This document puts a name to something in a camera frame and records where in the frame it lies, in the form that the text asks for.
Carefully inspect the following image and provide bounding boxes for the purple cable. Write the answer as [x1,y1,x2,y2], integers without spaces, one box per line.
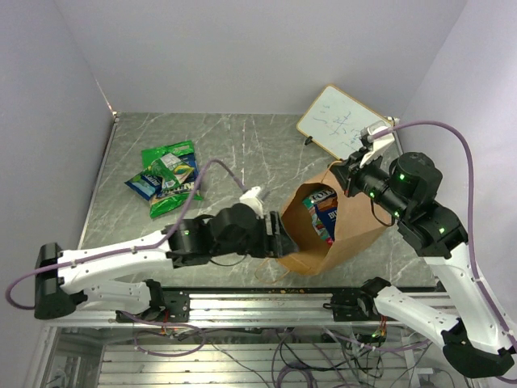
[5,158,250,311]
[371,120,517,385]

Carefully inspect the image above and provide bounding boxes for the green Chuba chips bag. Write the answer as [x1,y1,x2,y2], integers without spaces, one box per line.
[141,140,203,218]

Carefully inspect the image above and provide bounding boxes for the blue Kettle vinegar chips bag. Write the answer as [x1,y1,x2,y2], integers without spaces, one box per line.
[156,153,199,199]

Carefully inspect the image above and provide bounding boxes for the brown paper bag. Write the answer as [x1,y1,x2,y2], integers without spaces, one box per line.
[254,170,389,285]

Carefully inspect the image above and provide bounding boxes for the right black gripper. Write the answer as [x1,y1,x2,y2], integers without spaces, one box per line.
[328,145,410,221]

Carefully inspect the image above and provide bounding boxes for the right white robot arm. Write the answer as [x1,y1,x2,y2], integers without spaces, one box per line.
[330,151,516,378]

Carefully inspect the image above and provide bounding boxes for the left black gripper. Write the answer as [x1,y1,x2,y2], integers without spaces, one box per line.
[213,209,299,257]

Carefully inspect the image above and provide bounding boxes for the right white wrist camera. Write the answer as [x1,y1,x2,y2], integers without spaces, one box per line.
[359,121,395,168]

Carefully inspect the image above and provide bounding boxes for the small blue snack packet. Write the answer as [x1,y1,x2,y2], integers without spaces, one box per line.
[124,172,162,200]

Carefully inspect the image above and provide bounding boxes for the green yellow snack packet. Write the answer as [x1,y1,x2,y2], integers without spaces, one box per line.
[146,153,194,190]

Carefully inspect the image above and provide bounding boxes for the colourful snack packets in bag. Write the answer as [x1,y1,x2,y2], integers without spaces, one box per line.
[302,188,338,246]

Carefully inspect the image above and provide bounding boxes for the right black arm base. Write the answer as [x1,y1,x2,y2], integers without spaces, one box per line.
[322,277,391,322]

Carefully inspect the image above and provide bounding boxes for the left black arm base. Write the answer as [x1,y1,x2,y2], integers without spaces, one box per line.
[136,291,190,323]

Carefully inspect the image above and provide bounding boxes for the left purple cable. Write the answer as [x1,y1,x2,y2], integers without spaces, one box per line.
[5,158,250,311]

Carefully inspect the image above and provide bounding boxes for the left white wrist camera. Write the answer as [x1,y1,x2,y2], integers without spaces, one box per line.
[239,186,264,218]

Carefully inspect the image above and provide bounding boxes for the aluminium frame rail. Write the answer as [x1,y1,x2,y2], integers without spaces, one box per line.
[44,293,461,328]

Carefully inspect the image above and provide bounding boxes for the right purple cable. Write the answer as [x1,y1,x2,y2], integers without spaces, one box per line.
[371,120,517,385]

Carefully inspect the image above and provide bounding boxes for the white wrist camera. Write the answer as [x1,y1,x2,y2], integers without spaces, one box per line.
[239,186,264,218]
[359,121,395,168]

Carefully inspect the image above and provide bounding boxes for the small whiteboard wooden frame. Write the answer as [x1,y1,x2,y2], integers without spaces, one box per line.
[296,84,393,159]

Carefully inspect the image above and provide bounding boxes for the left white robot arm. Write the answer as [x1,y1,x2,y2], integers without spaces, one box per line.
[34,204,299,321]

